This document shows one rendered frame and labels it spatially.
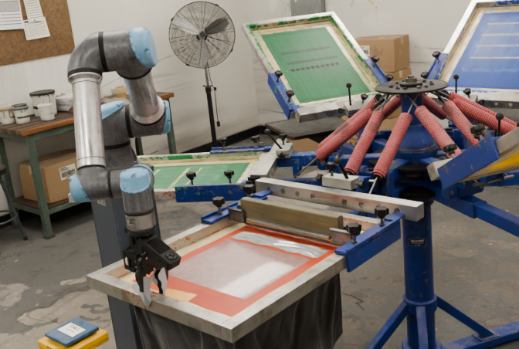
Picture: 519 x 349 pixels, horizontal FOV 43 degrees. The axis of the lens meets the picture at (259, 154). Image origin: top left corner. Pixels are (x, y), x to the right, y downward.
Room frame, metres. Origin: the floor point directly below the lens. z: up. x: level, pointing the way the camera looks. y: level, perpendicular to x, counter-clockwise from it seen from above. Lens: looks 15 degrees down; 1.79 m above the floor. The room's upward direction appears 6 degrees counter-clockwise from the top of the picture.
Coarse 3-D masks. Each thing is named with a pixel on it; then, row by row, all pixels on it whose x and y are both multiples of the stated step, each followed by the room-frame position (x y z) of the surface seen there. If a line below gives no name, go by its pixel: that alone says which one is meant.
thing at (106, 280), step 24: (360, 216) 2.05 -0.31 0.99; (168, 240) 1.99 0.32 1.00; (192, 240) 2.03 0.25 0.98; (120, 264) 1.83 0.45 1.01; (336, 264) 1.70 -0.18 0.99; (96, 288) 1.74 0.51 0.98; (120, 288) 1.66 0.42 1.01; (288, 288) 1.56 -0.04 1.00; (312, 288) 1.61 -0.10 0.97; (168, 312) 1.53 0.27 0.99; (192, 312) 1.48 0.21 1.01; (240, 312) 1.46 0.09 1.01; (264, 312) 1.47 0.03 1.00; (216, 336) 1.41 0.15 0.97; (240, 336) 1.40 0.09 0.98
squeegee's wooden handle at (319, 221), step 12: (252, 204) 2.11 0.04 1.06; (264, 204) 2.07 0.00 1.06; (276, 204) 2.05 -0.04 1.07; (252, 216) 2.11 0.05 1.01; (264, 216) 2.07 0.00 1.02; (276, 216) 2.03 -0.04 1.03; (288, 216) 2.00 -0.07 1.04; (300, 216) 1.97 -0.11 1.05; (312, 216) 1.94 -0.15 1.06; (324, 216) 1.90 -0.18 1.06; (336, 216) 1.88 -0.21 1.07; (300, 228) 1.97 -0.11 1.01; (312, 228) 1.94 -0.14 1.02; (324, 228) 1.90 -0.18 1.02; (336, 228) 1.87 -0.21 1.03
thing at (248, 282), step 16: (304, 240) 1.97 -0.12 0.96; (256, 256) 1.87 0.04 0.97; (272, 256) 1.86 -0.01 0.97; (288, 256) 1.85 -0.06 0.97; (304, 256) 1.84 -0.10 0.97; (320, 256) 1.83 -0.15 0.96; (240, 272) 1.77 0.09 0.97; (256, 272) 1.76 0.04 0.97; (272, 272) 1.75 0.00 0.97; (288, 272) 1.74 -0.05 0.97; (208, 288) 1.68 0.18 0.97; (224, 288) 1.67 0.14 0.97; (240, 288) 1.66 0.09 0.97; (256, 288) 1.65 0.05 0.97; (272, 288) 1.64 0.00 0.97; (208, 304) 1.58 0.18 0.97; (224, 304) 1.57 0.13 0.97; (240, 304) 1.57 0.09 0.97
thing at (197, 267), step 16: (224, 240) 2.03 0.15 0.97; (240, 240) 2.02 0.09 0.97; (192, 256) 1.92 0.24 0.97; (208, 256) 1.91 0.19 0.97; (224, 256) 1.90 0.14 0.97; (240, 256) 1.88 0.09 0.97; (176, 272) 1.81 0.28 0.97; (192, 272) 1.80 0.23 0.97; (208, 272) 1.79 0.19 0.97; (224, 272) 1.78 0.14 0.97; (176, 288) 1.70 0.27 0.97; (192, 288) 1.69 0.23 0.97
